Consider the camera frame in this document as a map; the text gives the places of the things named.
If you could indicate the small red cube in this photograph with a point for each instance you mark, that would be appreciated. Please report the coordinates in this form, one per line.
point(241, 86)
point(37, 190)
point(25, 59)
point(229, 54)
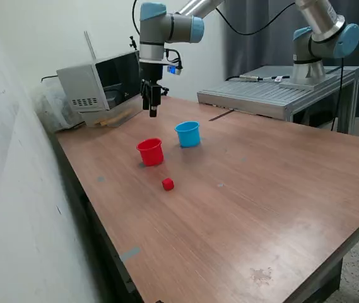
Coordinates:
point(168, 184)

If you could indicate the crumpled clear plastic bag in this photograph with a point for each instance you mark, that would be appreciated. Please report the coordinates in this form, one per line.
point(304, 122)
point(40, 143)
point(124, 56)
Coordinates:
point(50, 110)

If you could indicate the black ball head mount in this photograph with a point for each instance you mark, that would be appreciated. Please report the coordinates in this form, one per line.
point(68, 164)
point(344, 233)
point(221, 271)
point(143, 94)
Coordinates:
point(132, 44)

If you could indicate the blue tape piece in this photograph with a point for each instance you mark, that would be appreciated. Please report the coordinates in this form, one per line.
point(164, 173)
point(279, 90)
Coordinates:
point(100, 179)
point(130, 253)

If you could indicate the dark grey curtain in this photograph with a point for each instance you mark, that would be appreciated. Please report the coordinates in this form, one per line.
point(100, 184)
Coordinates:
point(245, 50)

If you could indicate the aluminium robot stand table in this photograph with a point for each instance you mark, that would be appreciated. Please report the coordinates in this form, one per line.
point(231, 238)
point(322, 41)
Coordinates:
point(251, 91)

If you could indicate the blue plastic cup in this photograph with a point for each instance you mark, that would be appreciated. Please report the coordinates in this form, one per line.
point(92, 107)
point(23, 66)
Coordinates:
point(188, 137)

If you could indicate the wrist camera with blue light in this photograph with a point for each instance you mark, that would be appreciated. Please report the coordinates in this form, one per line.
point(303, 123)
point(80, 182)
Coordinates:
point(173, 69)

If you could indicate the silver blue UR5e robot arm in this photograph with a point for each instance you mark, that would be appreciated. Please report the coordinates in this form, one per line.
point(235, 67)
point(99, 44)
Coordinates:
point(166, 28)

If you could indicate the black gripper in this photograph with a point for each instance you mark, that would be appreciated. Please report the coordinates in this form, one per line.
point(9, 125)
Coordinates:
point(150, 71)

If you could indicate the grey metal edge bracket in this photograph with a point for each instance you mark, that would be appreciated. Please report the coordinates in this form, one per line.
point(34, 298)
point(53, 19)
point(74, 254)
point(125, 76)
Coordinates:
point(125, 274)

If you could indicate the silver microwave oven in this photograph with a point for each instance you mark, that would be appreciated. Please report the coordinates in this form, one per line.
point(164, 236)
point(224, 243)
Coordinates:
point(81, 85)

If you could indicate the red plastic cup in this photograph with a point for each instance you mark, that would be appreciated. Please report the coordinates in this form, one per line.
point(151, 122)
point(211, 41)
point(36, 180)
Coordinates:
point(150, 156)

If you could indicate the thin white rod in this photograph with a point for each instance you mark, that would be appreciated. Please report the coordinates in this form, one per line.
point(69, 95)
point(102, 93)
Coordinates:
point(90, 45)

